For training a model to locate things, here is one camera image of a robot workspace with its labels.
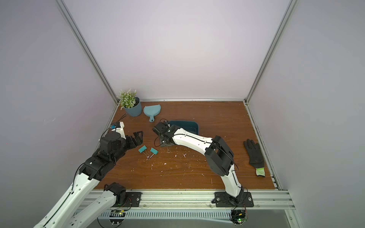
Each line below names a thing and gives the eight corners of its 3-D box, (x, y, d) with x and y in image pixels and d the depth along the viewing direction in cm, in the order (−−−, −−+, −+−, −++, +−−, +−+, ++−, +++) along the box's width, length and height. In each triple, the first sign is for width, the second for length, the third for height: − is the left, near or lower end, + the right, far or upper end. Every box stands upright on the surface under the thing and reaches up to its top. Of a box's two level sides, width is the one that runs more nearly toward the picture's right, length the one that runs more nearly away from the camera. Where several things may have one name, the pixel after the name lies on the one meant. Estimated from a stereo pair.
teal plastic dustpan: (141, 121, 109) (140, 120, 107) (145, 106, 119) (144, 104, 118) (158, 121, 109) (157, 120, 107) (161, 106, 119) (160, 104, 118)
